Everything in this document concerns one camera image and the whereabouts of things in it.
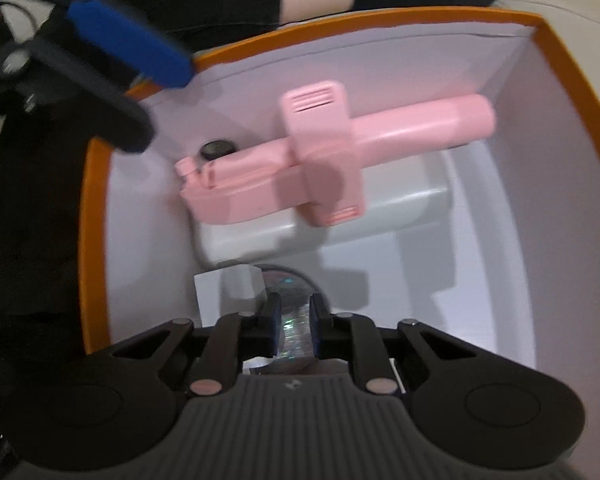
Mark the orange cardboard box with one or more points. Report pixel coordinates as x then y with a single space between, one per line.
364 247

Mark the glitter hand mirror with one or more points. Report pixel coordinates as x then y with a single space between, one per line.
294 354

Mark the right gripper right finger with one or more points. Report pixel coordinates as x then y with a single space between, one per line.
394 360

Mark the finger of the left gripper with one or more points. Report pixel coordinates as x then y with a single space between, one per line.
120 120
115 30

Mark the pink handheld fan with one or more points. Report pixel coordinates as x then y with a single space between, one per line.
319 163

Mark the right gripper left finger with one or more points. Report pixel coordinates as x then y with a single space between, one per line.
206 360

